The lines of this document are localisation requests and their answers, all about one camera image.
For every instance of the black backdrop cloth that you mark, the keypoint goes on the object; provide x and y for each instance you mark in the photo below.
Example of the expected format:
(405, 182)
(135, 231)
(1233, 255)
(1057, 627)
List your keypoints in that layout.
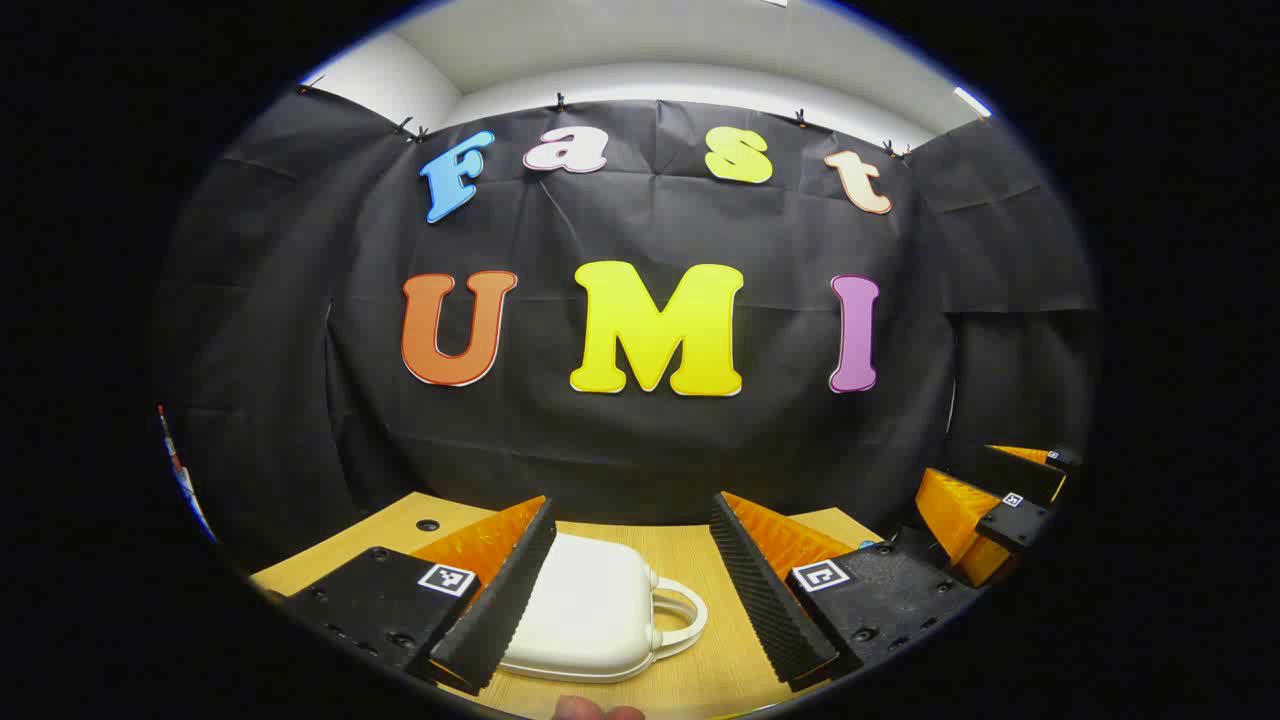
(620, 450)

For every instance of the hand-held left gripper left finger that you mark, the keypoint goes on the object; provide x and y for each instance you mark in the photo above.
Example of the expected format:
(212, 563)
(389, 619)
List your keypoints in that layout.
(505, 600)

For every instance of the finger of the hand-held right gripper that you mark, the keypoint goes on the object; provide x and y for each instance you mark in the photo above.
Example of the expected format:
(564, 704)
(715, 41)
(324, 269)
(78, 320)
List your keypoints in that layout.
(1020, 472)
(1015, 525)

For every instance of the ceiling light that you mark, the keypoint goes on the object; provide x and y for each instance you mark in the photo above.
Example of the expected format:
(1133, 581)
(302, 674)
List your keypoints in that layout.
(972, 101)

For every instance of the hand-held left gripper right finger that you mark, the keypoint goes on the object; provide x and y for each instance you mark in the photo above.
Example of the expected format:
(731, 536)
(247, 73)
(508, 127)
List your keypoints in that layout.
(765, 600)

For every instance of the white suitcase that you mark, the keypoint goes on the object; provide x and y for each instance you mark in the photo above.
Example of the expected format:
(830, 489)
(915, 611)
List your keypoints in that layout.
(590, 610)

